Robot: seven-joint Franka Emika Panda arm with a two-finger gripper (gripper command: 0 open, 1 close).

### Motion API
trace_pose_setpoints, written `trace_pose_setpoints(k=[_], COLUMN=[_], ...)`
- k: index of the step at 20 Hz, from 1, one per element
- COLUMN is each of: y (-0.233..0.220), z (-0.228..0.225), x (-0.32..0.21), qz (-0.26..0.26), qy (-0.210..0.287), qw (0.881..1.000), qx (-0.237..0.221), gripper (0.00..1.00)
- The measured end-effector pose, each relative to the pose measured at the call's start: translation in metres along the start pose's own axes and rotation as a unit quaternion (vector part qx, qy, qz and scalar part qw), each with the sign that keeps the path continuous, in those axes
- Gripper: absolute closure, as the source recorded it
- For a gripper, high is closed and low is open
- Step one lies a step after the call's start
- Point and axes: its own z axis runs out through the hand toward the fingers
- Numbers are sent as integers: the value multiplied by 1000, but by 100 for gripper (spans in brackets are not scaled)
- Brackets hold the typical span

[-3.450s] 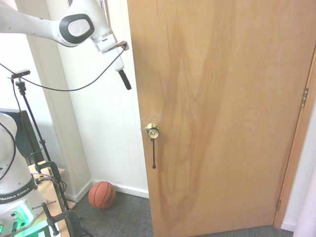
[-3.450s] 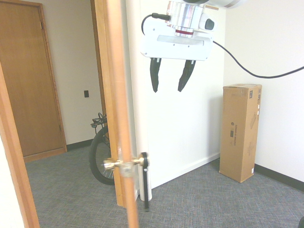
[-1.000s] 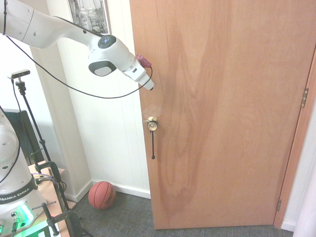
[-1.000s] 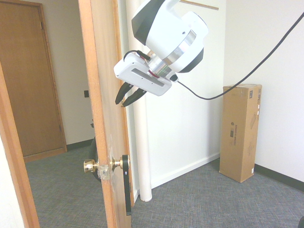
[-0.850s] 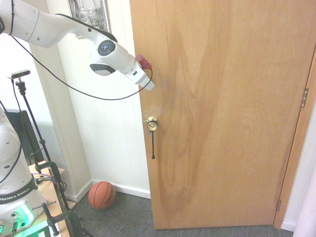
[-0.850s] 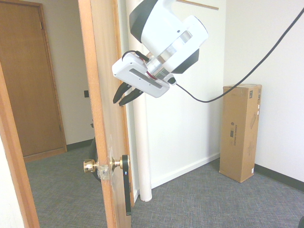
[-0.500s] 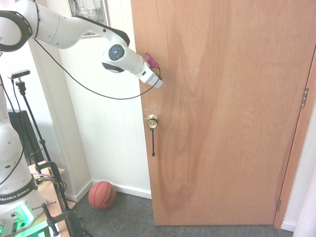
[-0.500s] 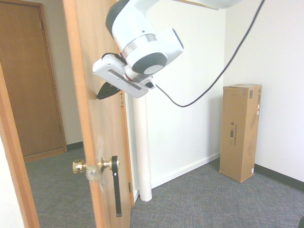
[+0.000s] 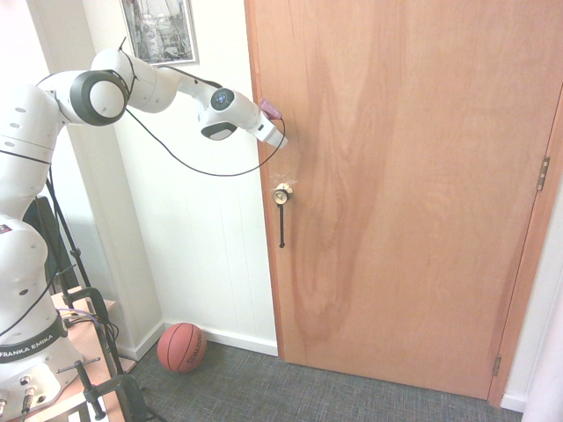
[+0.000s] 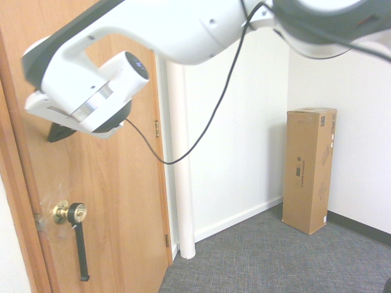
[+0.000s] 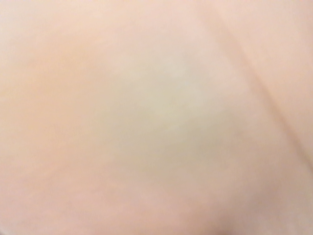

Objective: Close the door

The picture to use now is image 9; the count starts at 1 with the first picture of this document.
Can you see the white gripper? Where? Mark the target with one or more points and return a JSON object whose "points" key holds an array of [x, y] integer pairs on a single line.
{"points": [[272, 133]]}

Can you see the light wooden door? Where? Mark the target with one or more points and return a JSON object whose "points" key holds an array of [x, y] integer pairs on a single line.
{"points": [[396, 176]]}

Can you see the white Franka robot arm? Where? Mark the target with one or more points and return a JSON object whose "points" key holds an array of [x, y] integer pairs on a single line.
{"points": [[26, 246]]}

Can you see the brass door knob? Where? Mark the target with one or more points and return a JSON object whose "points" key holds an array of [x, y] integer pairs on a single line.
{"points": [[281, 195]]}

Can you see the brass door hinge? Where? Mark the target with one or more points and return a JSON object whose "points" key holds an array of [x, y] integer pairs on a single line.
{"points": [[497, 365], [543, 173]]}

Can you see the clear plastic tape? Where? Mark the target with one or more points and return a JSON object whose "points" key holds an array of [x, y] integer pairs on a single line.
{"points": [[286, 178]]}

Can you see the framed black-white picture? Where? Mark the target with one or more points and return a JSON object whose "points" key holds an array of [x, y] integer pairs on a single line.
{"points": [[160, 31]]}

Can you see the black tripod stand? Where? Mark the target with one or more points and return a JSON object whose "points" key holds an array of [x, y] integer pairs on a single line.
{"points": [[72, 246]]}

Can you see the orange Spalding basketball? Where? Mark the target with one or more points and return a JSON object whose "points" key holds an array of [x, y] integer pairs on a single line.
{"points": [[181, 347]]}

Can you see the black bar clamp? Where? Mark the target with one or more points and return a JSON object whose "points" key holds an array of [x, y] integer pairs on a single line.
{"points": [[127, 389], [94, 299]]}

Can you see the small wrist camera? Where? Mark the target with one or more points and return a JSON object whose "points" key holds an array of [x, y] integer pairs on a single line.
{"points": [[270, 108]]}

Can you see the wooden door frame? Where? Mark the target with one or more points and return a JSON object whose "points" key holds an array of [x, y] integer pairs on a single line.
{"points": [[512, 365]]}

